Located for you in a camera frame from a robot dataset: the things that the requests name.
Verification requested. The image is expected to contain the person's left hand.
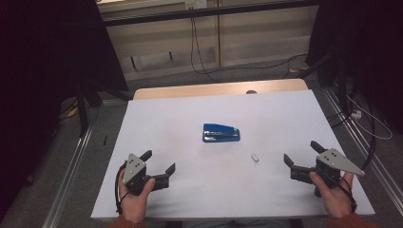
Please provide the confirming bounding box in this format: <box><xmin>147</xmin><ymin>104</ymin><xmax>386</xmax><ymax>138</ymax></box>
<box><xmin>118</xmin><ymin>177</ymin><xmax>157</xmax><ymax>224</ymax></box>

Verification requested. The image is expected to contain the blue stapler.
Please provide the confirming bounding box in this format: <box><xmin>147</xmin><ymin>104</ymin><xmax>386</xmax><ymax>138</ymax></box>
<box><xmin>201</xmin><ymin>123</ymin><xmax>241</xmax><ymax>143</ymax></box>

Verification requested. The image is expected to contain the white cable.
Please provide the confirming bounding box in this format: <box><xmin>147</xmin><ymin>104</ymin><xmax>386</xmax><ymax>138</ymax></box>
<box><xmin>346</xmin><ymin>94</ymin><xmax>393</xmax><ymax>141</ymax></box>

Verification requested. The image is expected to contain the person's right hand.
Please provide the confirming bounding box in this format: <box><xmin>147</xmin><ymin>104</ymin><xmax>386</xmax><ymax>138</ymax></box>
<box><xmin>309</xmin><ymin>170</ymin><xmax>355</xmax><ymax>219</ymax></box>

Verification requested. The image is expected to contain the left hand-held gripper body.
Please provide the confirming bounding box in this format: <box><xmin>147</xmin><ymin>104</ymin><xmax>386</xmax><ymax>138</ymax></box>
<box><xmin>122</xmin><ymin>153</ymin><xmax>156</xmax><ymax>197</ymax></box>

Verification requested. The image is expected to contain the black horizontal bar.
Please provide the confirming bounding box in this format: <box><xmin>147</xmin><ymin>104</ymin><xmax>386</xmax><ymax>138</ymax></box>
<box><xmin>103</xmin><ymin>0</ymin><xmax>319</xmax><ymax>28</ymax></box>

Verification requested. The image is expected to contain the black hanging cable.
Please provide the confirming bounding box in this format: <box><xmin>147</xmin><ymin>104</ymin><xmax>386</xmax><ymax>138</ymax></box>
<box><xmin>192</xmin><ymin>15</ymin><xmax>309</xmax><ymax>83</ymax></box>
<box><xmin>189</xmin><ymin>15</ymin><xmax>210</xmax><ymax>79</ymax></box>

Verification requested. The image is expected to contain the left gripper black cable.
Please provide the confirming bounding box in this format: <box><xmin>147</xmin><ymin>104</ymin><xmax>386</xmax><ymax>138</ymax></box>
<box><xmin>114</xmin><ymin>161</ymin><xmax>128</xmax><ymax>215</ymax></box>

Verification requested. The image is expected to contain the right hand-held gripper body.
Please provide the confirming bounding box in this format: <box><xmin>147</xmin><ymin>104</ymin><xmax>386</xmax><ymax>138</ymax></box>
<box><xmin>312</xmin><ymin>147</ymin><xmax>366</xmax><ymax>198</ymax></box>

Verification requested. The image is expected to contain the black floor cable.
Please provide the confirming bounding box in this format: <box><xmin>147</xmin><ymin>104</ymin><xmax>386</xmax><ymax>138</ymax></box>
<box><xmin>327</xmin><ymin>94</ymin><xmax>377</xmax><ymax>172</ymax></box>

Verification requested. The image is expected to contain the aluminium floor rail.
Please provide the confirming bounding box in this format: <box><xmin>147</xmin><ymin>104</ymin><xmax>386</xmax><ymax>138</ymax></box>
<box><xmin>322</xmin><ymin>85</ymin><xmax>403</xmax><ymax>208</ymax></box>
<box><xmin>41</xmin><ymin>123</ymin><xmax>96</xmax><ymax>228</ymax></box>

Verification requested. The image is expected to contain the white table cover sheet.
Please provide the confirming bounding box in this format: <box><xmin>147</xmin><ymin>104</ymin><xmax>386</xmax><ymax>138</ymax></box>
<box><xmin>90</xmin><ymin>89</ymin><xmax>375</xmax><ymax>220</ymax></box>

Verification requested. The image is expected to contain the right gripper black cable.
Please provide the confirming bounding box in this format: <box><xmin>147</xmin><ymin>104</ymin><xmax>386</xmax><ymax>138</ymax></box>
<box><xmin>312</xmin><ymin>169</ymin><xmax>358</xmax><ymax>213</ymax></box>

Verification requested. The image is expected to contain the white wall socket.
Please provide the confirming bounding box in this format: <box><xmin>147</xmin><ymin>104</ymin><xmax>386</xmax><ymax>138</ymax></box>
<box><xmin>184</xmin><ymin>0</ymin><xmax>208</xmax><ymax>10</ymax></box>

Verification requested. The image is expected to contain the black metal stand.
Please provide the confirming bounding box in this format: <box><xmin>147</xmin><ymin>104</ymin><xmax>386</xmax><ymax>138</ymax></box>
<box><xmin>75</xmin><ymin>80</ymin><xmax>134</xmax><ymax>138</ymax></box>

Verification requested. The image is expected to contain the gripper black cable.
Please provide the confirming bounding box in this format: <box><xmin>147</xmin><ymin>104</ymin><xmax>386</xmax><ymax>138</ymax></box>
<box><xmin>114</xmin><ymin>161</ymin><xmax>128</xmax><ymax>215</ymax></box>
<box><xmin>312</xmin><ymin>169</ymin><xmax>358</xmax><ymax>213</ymax></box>

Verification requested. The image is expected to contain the black curtain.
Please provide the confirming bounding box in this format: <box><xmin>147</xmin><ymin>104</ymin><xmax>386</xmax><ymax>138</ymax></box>
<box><xmin>305</xmin><ymin>0</ymin><xmax>403</xmax><ymax>136</ymax></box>
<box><xmin>0</xmin><ymin>0</ymin><xmax>129</xmax><ymax>217</ymax></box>

